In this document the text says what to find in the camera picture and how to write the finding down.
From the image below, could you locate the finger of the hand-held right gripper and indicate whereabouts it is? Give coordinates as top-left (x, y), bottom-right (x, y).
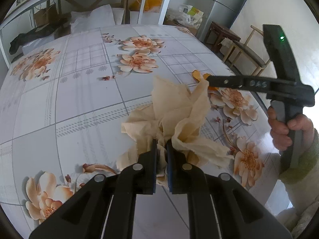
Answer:
top-left (206, 75), bottom-right (298, 90)

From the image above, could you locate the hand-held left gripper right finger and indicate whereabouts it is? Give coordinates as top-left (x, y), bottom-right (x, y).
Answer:
top-left (166, 139), bottom-right (292, 239)

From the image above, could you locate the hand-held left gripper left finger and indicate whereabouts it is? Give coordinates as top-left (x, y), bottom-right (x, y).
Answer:
top-left (29, 139), bottom-right (158, 239)

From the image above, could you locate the orange peel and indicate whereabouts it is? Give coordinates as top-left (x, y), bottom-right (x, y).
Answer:
top-left (191, 70), bottom-right (218, 91)

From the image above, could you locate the beige tissue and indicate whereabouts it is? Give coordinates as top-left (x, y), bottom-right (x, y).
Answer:
top-left (116, 76), bottom-right (235, 187)

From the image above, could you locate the person's right forearm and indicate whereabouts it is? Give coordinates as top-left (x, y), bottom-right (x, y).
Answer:
top-left (277, 128), bottom-right (319, 238)

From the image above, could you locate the person's right hand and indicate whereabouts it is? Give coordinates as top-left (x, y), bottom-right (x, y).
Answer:
top-left (267, 105), bottom-right (314, 152)

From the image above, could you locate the wooden chair with grey cushion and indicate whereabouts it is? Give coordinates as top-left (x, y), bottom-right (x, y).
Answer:
top-left (223, 25), bottom-right (272, 76)

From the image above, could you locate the dark wooden stool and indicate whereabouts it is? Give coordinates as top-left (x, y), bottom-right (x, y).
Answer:
top-left (204, 22), bottom-right (242, 53)

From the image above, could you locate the white mattress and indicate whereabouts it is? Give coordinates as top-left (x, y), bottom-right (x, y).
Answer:
top-left (229, 0), bottom-right (319, 120)

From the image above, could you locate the grey refrigerator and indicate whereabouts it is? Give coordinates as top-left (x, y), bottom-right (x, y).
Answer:
top-left (198, 0), bottom-right (252, 40)

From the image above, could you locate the white plastic bag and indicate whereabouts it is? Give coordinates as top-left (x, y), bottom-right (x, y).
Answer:
top-left (172, 4), bottom-right (204, 29)

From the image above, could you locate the floral tablecloth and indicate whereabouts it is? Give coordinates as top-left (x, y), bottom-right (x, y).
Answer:
top-left (0, 24), bottom-right (282, 239)

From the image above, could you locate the white storage box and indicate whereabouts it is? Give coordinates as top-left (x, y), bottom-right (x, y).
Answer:
top-left (130, 10), bottom-right (162, 25)

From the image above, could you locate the white woven sack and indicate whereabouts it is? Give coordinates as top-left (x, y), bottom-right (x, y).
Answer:
top-left (70, 4), bottom-right (125, 34)

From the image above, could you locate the black cloth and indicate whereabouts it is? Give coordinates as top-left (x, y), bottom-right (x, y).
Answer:
top-left (9, 22), bottom-right (71, 54)

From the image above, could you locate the brown cardboard box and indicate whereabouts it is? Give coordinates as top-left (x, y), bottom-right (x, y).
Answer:
top-left (32, 4), bottom-right (60, 26)

